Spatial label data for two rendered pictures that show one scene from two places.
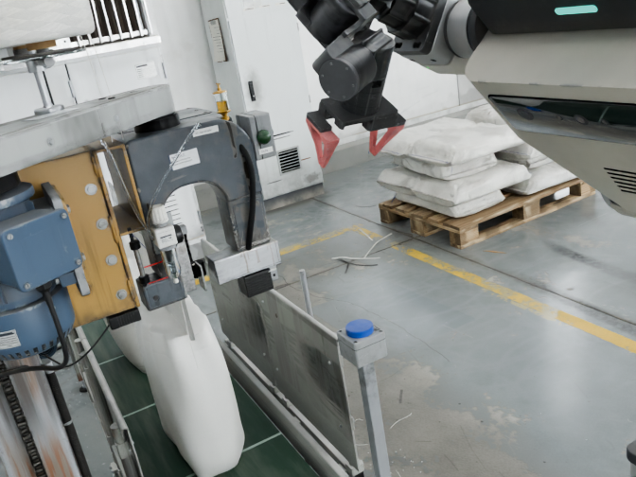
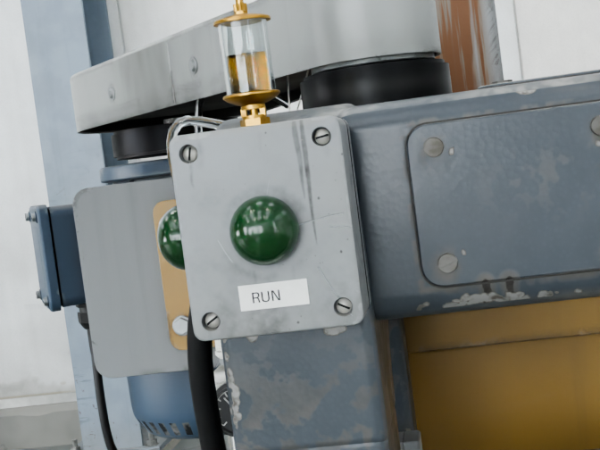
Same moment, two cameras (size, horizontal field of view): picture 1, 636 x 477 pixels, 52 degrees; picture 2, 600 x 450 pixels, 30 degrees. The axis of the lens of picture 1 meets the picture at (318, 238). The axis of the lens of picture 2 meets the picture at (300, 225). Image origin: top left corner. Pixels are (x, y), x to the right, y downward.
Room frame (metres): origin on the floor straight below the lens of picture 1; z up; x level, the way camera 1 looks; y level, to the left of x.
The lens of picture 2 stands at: (1.61, -0.32, 1.31)
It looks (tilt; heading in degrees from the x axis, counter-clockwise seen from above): 3 degrees down; 123
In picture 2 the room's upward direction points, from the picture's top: 7 degrees counter-clockwise
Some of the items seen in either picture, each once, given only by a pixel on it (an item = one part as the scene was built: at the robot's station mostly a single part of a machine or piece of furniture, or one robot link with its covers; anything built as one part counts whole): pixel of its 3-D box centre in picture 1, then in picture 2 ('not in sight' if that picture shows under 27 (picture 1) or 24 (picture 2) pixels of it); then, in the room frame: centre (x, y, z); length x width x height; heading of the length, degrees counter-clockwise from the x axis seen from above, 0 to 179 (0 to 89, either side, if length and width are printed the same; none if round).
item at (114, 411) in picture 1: (103, 399); not in sight; (1.66, 0.70, 0.54); 1.05 x 0.02 x 0.41; 25
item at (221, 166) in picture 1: (180, 178); (524, 309); (1.36, 0.27, 1.21); 0.30 x 0.25 x 0.30; 25
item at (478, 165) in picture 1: (442, 158); not in sight; (4.02, -0.87, 0.44); 0.66 x 0.42 x 0.14; 19
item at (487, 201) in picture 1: (446, 194); not in sight; (4.00, -0.87, 0.20); 0.66 x 0.44 x 0.12; 25
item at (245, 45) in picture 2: (221, 101); (246, 58); (1.28, 0.14, 1.37); 0.03 x 0.02 x 0.03; 25
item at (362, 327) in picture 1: (360, 329); not in sight; (1.24, -0.06, 0.84); 0.06 x 0.06 x 0.02
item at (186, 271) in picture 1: (181, 261); not in sight; (1.23, 0.28, 1.08); 0.03 x 0.01 x 0.13; 115
